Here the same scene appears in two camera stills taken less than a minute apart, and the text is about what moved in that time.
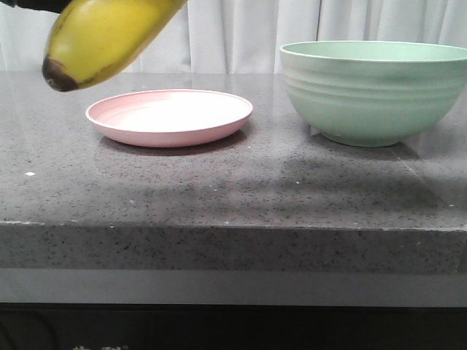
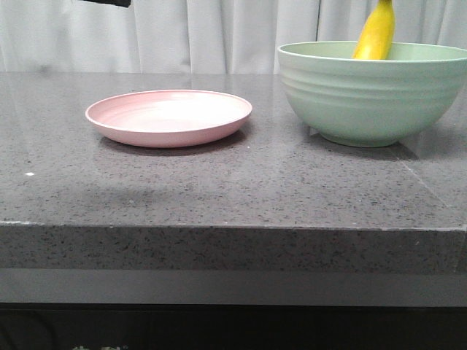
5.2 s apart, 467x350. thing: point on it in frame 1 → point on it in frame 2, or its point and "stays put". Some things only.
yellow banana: [90, 39] → [376, 37]
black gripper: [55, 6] → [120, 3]
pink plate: [168, 119] stays put
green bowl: [374, 93] stays put
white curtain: [246, 36] stays put
